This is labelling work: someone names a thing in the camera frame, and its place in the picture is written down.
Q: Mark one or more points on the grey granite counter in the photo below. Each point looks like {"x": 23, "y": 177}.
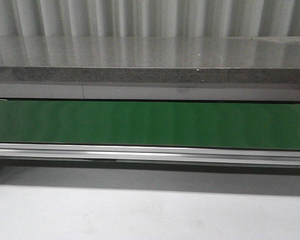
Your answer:
{"x": 235, "y": 69}

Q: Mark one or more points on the white curtain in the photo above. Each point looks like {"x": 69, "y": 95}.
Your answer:
{"x": 150, "y": 18}

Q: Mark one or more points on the green conveyor belt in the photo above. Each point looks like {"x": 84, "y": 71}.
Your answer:
{"x": 175, "y": 132}

